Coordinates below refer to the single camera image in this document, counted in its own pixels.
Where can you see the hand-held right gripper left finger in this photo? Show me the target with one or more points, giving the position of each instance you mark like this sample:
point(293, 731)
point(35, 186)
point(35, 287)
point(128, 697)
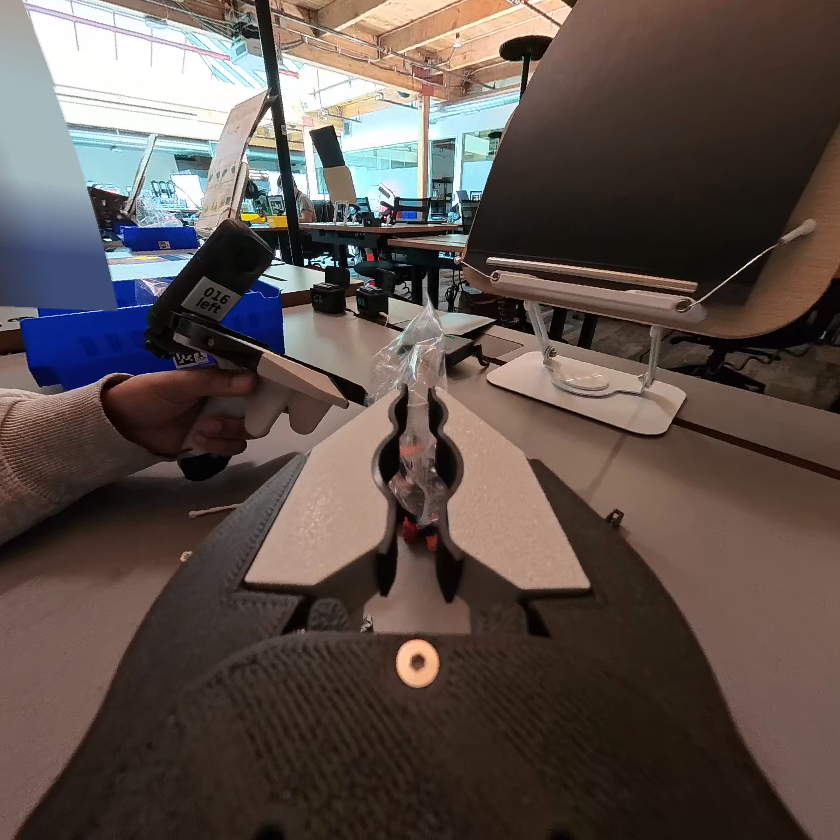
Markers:
point(321, 518)

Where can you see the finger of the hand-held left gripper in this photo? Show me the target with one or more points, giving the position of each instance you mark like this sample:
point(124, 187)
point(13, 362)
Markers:
point(307, 417)
point(295, 377)

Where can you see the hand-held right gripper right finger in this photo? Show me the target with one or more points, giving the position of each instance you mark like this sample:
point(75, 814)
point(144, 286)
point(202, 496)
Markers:
point(512, 518)

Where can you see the clear plastic bag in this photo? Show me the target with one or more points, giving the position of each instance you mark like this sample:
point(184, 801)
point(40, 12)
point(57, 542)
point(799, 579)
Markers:
point(420, 348)

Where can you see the person's left forearm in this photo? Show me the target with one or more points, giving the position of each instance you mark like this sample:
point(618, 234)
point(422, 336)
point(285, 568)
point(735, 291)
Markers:
point(52, 446)

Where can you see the person's left hand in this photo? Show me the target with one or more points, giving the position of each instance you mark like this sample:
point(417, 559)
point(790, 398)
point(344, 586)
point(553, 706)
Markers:
point(151, 407)

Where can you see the blue plastic bin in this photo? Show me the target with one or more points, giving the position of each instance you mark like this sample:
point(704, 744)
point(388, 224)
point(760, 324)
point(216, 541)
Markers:
point(144, 237)
point(79, 341)

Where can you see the cardboard display board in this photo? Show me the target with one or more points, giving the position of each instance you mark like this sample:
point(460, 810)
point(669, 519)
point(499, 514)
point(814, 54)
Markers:
point(229, 164)

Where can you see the white cotton swab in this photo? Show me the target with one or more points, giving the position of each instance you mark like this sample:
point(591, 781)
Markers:
point(216, 510)

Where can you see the black metal pole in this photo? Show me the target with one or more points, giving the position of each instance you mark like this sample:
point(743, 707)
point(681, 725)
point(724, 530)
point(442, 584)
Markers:
point(279, 131)

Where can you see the wooden office desk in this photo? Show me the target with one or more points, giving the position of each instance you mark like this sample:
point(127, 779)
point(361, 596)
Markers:
point(367, 228)

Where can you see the silver foil pouch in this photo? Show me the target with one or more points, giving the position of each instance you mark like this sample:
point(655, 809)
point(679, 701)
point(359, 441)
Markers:
point(469, 323)

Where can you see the black floor lamp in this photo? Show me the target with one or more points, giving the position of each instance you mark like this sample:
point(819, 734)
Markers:
point(525, 46)

